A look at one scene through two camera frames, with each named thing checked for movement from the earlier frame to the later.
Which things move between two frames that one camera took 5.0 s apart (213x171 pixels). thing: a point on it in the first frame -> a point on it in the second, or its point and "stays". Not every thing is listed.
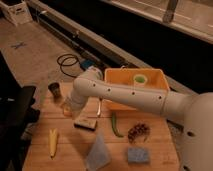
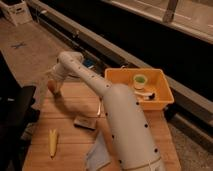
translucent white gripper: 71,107 -> 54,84
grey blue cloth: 99,155 stays
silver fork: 99,108 stays
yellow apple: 68,112 -> 51,85
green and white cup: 140,80 stays
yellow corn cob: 53,139 stays
